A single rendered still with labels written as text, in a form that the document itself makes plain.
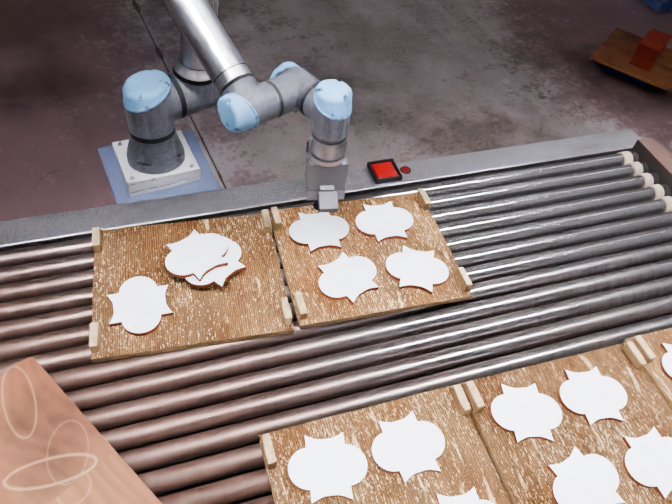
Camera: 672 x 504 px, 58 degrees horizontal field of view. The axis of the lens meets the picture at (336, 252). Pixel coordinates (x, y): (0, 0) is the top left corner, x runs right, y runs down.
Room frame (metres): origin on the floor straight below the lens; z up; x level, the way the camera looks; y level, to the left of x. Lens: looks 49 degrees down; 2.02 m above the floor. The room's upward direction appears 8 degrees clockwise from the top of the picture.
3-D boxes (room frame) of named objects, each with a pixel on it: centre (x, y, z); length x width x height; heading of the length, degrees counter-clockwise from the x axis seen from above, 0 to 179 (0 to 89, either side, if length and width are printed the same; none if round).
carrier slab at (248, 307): (0.81, 0.32, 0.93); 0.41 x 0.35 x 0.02; 110
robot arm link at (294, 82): (1.05, 0.13, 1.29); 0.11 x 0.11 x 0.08; 48
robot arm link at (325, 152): (1.00, 0.05, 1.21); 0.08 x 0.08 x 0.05
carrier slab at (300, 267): (0.96, -0.07, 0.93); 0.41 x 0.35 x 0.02; 111
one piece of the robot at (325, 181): (0.97, 0.04, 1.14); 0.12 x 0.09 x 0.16; 14
